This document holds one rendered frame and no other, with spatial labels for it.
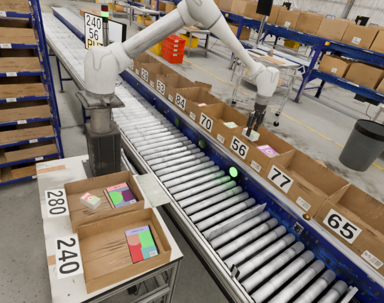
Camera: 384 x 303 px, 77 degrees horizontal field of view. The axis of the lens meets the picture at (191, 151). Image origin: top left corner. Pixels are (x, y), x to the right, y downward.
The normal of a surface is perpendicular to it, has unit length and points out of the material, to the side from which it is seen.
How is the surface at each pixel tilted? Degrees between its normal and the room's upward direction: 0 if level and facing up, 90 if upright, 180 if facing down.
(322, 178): 89
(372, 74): 90
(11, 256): 0
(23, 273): 0
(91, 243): 1
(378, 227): 89
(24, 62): 91
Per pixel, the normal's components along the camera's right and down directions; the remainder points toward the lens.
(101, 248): 0.14, -0.84
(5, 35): 0.54, 0.56
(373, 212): -0.81, 0.22
